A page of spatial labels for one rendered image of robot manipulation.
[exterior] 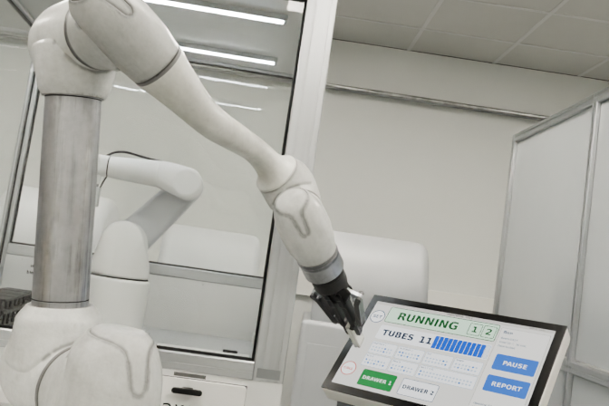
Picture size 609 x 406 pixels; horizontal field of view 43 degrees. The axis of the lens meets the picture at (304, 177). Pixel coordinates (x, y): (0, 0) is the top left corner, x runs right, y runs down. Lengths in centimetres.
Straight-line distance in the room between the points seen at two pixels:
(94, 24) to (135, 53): 8
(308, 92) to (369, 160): 325
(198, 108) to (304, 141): 69
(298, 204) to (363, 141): 379
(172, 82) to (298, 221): 38
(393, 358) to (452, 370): 16
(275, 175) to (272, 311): 49
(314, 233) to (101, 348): 50
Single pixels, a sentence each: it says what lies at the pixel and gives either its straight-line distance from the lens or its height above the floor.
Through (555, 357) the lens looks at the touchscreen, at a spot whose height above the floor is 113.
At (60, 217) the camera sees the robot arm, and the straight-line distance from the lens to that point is 143.
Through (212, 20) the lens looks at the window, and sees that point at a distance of 211.
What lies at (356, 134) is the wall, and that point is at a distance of 530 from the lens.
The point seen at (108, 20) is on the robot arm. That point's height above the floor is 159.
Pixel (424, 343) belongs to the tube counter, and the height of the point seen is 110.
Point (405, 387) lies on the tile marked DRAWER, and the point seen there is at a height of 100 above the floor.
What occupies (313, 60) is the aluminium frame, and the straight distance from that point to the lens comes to 208.
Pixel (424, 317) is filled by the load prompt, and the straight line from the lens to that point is 202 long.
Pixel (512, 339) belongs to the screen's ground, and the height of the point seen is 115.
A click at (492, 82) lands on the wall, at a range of 555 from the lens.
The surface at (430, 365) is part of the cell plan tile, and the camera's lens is 191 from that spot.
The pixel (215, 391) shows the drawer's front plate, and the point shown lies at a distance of 202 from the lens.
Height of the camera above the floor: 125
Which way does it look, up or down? 6 degrees up
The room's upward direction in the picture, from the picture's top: 8 degrees clockwise
